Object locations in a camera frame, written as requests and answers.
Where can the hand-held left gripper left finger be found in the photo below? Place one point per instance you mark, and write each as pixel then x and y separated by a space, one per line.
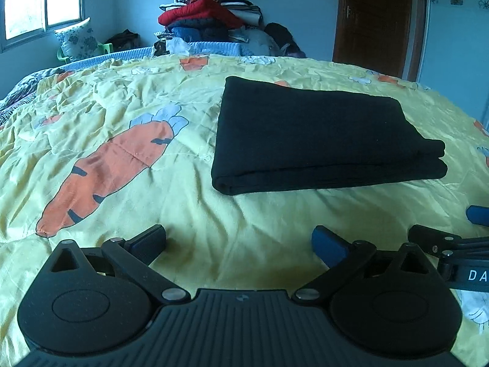
pixel 147 242

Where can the pile of folded clothes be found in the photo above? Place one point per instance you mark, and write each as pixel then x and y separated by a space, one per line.
pixel 210 11

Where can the blue quilted blanket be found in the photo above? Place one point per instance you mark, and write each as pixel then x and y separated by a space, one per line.
pixel 214 47

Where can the dark bag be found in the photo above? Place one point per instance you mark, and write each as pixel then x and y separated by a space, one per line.
pixel 123 40

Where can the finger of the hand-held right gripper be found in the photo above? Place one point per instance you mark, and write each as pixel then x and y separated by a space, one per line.
pixel 479 215
pixel 428 237

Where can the window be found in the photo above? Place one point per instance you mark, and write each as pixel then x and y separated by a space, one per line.
pixel 38 0

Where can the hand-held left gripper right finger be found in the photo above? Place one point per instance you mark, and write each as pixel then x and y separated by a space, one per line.
pixel 329 245

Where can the dark patterned bedding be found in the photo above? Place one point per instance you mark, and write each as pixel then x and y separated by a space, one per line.
pixel 23 88

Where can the brown wooden door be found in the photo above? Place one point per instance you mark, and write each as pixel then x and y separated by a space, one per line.
pixel 376 19

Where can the yellow carrot print bedspread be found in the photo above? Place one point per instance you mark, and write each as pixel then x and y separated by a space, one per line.
pixel 145 198

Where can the green plastic chair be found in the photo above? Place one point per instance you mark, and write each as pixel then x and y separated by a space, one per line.
pixel 104 47

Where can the black pants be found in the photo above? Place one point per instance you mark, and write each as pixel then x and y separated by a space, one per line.
pixel 317 137

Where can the floral white pillow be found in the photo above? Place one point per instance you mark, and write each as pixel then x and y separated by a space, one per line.
pixel 78 40

